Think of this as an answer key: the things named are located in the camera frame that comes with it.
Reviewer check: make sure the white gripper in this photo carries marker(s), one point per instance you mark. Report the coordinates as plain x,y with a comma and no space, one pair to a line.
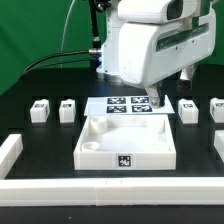
150,53

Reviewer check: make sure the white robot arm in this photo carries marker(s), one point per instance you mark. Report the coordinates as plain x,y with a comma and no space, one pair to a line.
155,12

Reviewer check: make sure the white part at right edge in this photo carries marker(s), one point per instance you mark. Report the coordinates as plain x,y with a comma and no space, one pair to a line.
219,143

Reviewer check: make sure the white sheet with markers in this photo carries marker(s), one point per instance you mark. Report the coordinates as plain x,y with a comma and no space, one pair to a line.
124,105

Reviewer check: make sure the black pole with connector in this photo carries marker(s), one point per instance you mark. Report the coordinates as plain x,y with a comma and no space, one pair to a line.
94,26

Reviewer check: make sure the white L-shaped fence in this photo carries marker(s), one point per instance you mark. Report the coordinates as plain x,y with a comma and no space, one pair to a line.
102,191

